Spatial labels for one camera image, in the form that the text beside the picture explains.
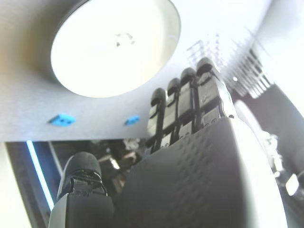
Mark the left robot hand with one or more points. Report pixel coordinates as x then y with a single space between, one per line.
190 185

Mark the white plate black rim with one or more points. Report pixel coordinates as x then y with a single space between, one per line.
107 59

